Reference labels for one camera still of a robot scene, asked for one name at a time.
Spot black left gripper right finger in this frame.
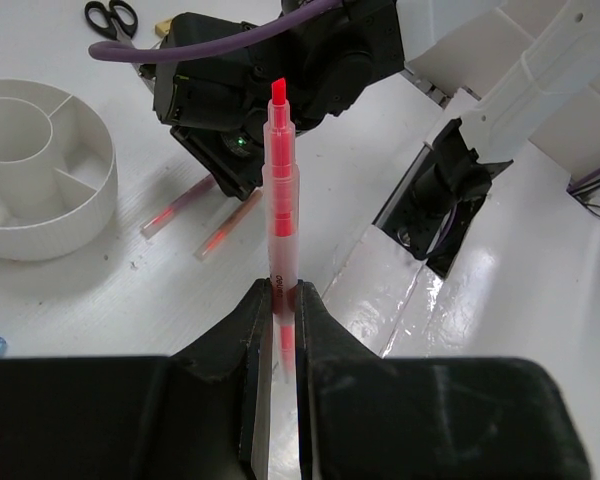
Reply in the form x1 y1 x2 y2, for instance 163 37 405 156
295 282 593 479

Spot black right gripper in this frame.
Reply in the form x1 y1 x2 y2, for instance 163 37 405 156
139 0 406 202

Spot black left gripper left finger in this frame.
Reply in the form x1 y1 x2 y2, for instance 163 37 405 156
0 279 272 479

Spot pink highlighter pen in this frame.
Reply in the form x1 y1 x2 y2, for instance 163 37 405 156
262 78 299 380

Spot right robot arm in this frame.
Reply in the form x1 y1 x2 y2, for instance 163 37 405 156
135 1 600 276

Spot small yellow eraser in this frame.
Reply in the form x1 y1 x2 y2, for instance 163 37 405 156
154 18 172 38

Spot brown capped pen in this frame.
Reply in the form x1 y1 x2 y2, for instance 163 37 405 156
195 189 263 261

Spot purple capped pen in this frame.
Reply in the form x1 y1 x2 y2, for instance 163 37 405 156
140 175 216 239

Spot white round divided organizer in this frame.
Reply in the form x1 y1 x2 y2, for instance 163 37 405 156
0 79 118 261

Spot black handled scissors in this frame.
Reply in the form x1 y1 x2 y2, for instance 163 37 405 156
83 0 139 46

